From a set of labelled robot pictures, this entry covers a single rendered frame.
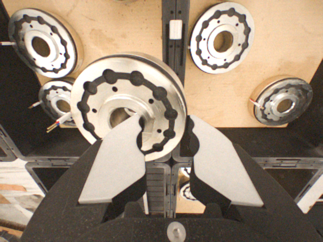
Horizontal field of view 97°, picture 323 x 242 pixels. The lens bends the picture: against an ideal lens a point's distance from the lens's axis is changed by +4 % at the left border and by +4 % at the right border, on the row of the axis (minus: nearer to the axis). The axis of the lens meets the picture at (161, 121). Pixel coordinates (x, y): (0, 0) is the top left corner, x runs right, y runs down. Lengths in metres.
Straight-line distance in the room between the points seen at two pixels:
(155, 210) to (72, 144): 0.42
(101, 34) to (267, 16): 0.29
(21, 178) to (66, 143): 0.62
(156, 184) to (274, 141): 0.35
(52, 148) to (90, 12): 0.27
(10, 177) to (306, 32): 1.13
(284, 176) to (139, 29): 0.47
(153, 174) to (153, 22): 0.39
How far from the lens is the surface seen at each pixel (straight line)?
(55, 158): 0.35
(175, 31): 0.18
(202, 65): 0.27
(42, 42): 0.36
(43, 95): 0.37
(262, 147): 0.36
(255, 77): 0.35
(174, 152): 0.27
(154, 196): 0.57
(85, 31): 0.33
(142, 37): 0.30
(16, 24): 0.35
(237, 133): 0.37
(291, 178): 0.47
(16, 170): 0.94
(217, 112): 0.35
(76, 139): 0.37
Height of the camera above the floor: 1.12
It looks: 60 degrees down
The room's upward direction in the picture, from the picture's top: 178 degrees counter-clockwise
